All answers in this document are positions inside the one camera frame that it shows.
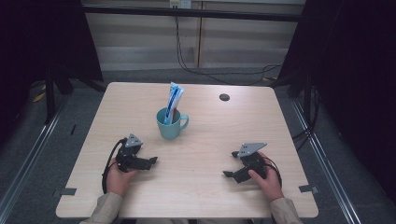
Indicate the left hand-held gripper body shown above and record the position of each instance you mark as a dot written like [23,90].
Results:
[127,155]

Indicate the black horizontal bar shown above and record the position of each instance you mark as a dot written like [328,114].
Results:
[193,13]

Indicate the person's left hand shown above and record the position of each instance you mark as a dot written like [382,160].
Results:
[118,182]

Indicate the round table grommet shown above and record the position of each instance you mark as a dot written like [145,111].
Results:
[224,97]

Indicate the teal ceramic mug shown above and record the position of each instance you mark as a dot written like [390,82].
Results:
[169,129]

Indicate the white blue toothpaste tube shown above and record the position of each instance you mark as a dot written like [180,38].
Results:
[173,99]

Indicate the small black floor tape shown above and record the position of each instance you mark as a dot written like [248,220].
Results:
[73,129]

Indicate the black curtain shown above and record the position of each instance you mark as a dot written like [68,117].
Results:
[40,37]
[355,77]

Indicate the white wall outlet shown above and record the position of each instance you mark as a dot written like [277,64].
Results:
[180,3]

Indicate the person's right hand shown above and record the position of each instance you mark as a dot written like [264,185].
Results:
[269,185]

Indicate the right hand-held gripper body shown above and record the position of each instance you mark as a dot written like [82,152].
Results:
[253,161]

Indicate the metal floor rail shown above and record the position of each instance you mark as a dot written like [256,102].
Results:
[28,155]
[323,161]

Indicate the grey tape strip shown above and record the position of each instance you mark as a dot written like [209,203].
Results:
[68,191]
[308,188]

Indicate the black metal stand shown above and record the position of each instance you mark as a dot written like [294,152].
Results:
[49,96]

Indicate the yellow floor scrap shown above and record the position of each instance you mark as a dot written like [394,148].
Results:
[39,97]

